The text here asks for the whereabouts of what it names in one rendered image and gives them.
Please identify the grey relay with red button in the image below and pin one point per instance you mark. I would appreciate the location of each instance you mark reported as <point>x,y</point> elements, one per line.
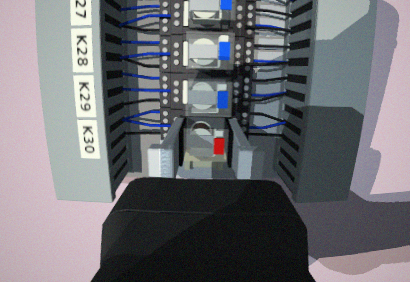
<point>205,139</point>

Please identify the grey relay panel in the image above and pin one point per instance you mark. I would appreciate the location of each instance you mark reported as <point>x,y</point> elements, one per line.
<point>86,86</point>

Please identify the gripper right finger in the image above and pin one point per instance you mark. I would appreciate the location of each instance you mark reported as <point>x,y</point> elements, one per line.
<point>246,161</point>

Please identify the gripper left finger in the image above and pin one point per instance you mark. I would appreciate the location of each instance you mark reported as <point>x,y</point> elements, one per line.
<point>165,158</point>

